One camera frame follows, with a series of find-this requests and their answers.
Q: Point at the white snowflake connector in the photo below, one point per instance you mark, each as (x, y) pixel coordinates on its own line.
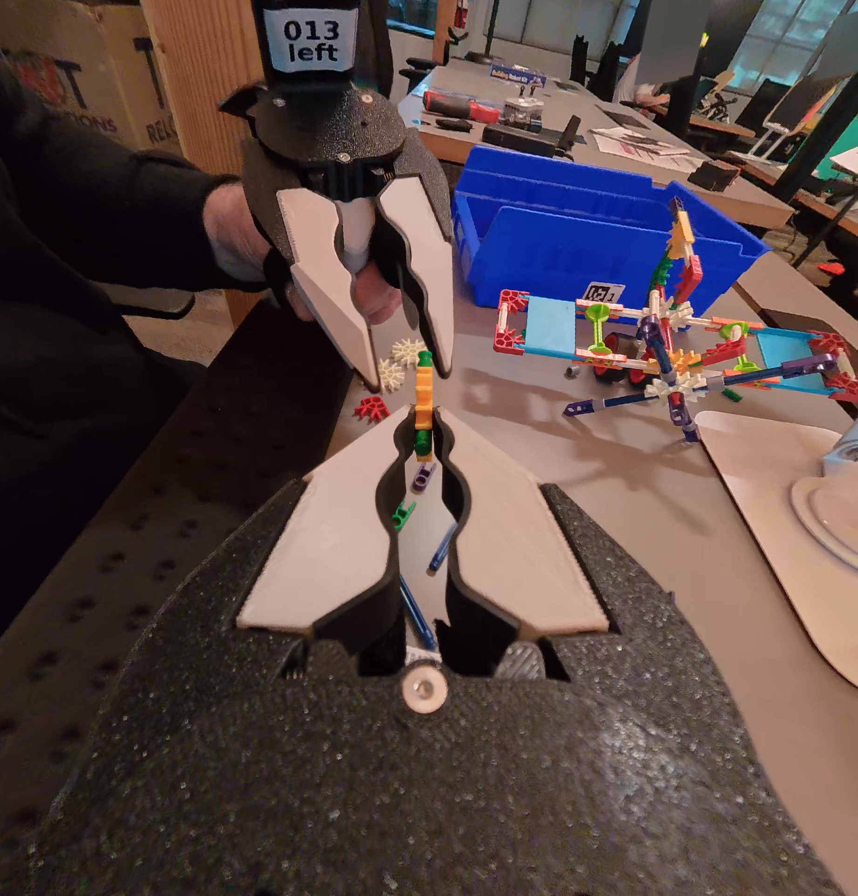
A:
(391, 374)
(410, 350)

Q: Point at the yellow rod with connectors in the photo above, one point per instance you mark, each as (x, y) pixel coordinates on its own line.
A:
(424, 395)

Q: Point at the red and black hand tool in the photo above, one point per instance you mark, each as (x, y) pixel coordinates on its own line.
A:
(461, 104)

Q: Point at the wide wooden partition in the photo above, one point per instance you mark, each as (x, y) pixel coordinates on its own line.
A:
(206, 70)

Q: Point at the person's black jacket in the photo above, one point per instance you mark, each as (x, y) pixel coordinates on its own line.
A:
(52, 420)

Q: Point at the narrow wooden post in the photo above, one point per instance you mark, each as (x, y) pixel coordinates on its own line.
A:
(442, 27)

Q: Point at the background table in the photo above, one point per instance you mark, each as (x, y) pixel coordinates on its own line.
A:
(611, 177)
(808, 203)

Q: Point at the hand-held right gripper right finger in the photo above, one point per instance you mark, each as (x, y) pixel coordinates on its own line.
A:
(528, 546)

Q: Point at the brown cardboard box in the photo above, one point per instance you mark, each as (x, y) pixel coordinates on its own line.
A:
(52, 70)

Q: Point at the loose white papers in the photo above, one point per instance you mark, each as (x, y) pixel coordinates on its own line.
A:
(637, 144)

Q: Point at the person's left hand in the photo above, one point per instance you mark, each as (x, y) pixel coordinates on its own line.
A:
(233, 224)

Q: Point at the red fire extinguisher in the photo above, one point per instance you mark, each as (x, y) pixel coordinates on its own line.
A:
(461, 13)

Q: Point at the black office chair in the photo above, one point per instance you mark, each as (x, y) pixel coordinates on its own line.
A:
(605, 70)

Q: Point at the colourful construction toy model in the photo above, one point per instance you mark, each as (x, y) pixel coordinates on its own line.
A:
(555, 329)

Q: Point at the red fan connector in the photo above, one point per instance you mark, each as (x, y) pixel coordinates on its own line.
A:
(372, 407)

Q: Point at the black small box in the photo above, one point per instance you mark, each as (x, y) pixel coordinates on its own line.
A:
(714, 174)

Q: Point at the purple clip connector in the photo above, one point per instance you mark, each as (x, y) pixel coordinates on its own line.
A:
(424, 476)

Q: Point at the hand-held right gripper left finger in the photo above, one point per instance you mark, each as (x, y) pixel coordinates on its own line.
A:
(317, 546)

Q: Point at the person's left forearm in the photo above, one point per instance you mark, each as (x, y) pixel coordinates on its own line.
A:
(86, 195)

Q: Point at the white metal stand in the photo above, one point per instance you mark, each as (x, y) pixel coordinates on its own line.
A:
(766, 524)

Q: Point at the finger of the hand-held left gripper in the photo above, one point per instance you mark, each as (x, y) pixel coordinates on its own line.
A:
(429, 251)
(317, 251)

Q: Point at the small grey box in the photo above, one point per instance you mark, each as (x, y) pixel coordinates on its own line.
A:
(524, 112)

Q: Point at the black rectangular bar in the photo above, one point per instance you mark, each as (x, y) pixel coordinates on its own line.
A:
(520, 137)

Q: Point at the blue printed packet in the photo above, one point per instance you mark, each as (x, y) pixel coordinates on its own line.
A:
(517, 75)

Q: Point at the blue plastic bin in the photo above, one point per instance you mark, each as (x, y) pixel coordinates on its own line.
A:
(576, 230)

